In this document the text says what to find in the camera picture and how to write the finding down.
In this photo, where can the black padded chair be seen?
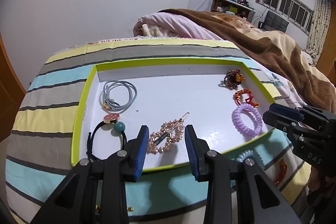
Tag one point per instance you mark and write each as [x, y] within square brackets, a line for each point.
[274, 20]

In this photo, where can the brown fleece blanket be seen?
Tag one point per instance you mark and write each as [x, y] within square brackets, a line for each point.
[275, 40]

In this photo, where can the white cluttered shelf desk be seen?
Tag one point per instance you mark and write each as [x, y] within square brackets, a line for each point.
[231, 5]

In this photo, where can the pink floral quilt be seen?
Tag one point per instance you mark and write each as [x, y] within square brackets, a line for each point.
[178, 26]

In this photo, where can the wooden wardrobe panel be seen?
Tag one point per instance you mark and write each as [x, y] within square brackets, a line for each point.
[329, 40]

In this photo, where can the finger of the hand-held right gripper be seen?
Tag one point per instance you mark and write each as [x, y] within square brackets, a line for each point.
[275, 120]
[284, 110]

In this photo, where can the striped bed sheet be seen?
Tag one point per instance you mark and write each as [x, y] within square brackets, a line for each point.
[47, 108]

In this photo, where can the wooden door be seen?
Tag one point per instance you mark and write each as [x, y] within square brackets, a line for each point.
[10, 87]

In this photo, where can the patterned curtain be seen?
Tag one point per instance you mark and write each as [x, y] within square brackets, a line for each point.
[319, 27]

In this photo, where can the gold beaded hair clip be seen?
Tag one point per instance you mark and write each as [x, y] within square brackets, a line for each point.
[160, 138]

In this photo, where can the lime green shallow box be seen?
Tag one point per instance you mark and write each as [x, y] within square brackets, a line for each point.
[170, 92]

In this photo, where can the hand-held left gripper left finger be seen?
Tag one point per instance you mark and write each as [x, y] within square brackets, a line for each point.
[139, 158]

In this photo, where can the barred window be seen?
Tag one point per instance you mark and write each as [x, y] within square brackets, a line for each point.
[283, 3]

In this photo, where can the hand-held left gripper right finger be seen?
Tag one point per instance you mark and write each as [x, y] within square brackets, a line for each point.
[193, 158]

